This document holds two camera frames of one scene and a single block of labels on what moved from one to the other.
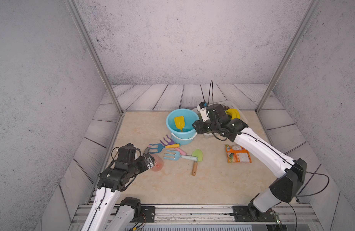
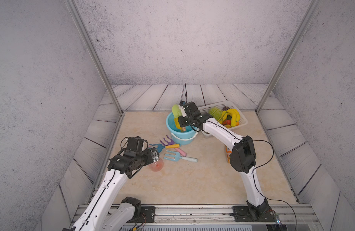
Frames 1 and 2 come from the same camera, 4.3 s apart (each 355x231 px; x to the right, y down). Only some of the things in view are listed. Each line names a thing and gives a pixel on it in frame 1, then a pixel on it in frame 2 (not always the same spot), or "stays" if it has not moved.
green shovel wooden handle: [198, 153] to [177, 113]
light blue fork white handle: [177, 156] stays
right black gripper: [198, 128] to [181, 121]
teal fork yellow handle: [160, 147] stays
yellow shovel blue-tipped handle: [180, 122] stays
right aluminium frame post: [311, 8] stays
